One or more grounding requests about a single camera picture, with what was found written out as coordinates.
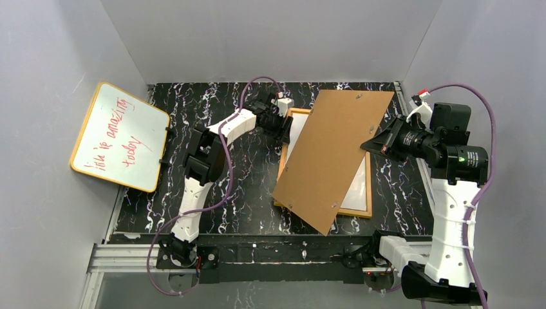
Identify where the whiteboard with red writing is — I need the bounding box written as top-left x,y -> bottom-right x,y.
70,82 -> 170,192

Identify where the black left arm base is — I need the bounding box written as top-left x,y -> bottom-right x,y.
155,246 -> 220,270

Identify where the yellow wooden picture frame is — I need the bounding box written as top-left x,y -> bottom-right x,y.
274,107 -> 373,219

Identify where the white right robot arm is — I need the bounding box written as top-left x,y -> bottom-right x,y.
361,103 -> 489,306

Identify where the aluminium rail base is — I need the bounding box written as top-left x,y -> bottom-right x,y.
79,241 -> 487,309

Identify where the building photo print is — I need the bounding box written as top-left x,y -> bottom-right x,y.
285,112 -> 368,212

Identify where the brown cardboard backing board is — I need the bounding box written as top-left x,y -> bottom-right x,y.
272,89 -> 394,236

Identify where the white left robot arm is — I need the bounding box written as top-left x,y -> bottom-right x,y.
162,93 -> 294,259

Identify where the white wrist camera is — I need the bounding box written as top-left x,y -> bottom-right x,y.
406,89 -> 433,127
276,97 -> 294,117

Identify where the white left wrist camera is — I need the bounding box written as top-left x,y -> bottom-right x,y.
276,97 -> 294,117

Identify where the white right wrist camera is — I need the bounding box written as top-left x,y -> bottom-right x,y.
406,89 -> 433,127

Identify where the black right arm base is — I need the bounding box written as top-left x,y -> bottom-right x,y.
341,245 -> 397,276

